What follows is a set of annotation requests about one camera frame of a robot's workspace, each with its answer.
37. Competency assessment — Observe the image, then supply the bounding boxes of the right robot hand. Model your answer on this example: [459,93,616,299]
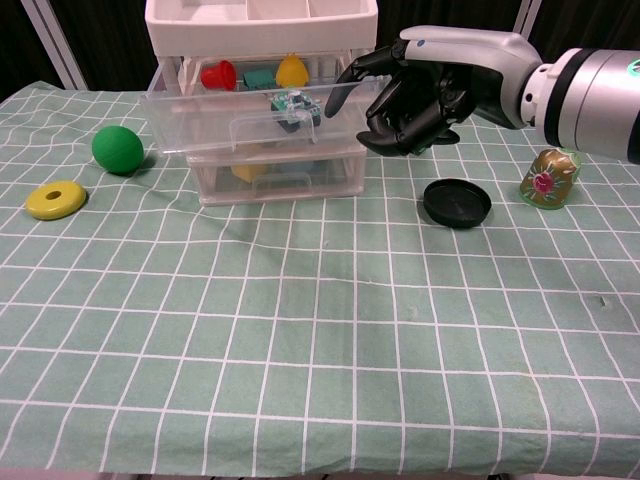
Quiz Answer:
[324,24,545,157]

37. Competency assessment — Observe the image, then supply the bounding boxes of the small blue green toy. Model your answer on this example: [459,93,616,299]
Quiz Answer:
[269,91,322,133]

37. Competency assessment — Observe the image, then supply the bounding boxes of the clear plastic drawer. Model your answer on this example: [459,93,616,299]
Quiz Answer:
[139,79,389,156]
[188,151,365,202]

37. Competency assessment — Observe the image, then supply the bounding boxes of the white plastic drawer cabinet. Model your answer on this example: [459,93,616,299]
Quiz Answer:
[144,0,379,209]

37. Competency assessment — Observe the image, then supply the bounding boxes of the gold green foil cup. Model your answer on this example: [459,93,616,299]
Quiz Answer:
[518,147,583,209]

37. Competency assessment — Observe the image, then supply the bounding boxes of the black round lid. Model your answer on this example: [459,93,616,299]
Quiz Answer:
[423,177,494,231]

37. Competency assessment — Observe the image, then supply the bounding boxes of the yellow toy bell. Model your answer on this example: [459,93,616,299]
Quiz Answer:
[275,51,311,91]

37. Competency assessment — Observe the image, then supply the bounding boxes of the green toy block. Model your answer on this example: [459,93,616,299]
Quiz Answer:
[243,68,278,91]

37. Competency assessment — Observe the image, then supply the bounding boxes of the yellow block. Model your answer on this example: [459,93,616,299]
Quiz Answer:
[230,144,272,182]

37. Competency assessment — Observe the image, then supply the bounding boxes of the red toy cup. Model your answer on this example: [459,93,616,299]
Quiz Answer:
[200,59,238,92]

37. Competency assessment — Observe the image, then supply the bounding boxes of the green checked tablecloth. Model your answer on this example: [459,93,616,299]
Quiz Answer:
[0,82,640,476]

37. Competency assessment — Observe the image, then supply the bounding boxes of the green ball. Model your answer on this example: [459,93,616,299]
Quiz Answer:
[91,125,146,176]

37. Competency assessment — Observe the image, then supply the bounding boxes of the white partition frame post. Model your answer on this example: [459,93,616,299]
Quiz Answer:
[509,0,544,44]
[27,0,90,92]

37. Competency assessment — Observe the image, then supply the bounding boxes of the yellow ring disc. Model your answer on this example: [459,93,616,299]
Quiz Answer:
[25,179,89,222]

